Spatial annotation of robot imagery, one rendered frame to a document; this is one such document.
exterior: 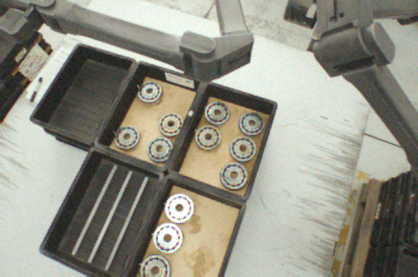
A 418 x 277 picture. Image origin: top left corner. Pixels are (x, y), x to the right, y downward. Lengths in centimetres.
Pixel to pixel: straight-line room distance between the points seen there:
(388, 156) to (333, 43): 189
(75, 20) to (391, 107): 65
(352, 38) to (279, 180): 91
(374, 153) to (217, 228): 146
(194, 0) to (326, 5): 231
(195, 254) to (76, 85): 87
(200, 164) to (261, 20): 175
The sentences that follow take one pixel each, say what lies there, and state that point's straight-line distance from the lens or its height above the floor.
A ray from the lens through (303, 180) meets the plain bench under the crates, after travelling 135.
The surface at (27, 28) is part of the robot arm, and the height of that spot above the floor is 145.
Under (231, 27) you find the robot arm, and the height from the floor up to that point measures 148.
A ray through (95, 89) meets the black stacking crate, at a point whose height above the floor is 83.
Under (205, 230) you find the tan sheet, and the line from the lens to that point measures 114.
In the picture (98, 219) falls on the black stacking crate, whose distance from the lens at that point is 122.
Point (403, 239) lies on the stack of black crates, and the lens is 172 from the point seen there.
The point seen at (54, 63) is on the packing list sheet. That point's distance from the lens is 176.
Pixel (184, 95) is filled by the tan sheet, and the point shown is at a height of 83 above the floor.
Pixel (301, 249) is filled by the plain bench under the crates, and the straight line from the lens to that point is 131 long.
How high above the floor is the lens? 197
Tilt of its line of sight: 66 degrees down
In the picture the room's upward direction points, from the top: 4 degrees counter-clockwise
